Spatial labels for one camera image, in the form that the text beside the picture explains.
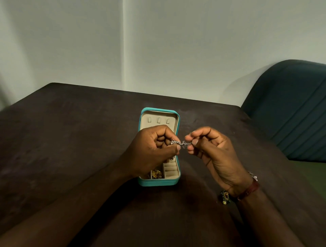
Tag green fabric cover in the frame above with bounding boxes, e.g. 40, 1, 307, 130
290, 159, 326, 202

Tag person's left forearm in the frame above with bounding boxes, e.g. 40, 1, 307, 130
0, 163, 134, 247

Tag person's right forearm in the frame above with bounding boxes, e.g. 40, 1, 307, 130
237, 188, 306, 247

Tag red thread wristband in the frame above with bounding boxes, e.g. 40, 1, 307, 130
235, 178, 261, 202

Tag person's left hand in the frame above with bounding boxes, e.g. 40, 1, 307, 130
118, 125, 182, 180

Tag teal jewelry box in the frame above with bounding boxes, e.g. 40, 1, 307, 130
137, 107, 182, 187

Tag person's right hand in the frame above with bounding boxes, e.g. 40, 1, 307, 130
184, 126, 255, 198

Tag green and gold earring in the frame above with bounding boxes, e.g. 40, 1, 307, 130
220, 189, 231, 205

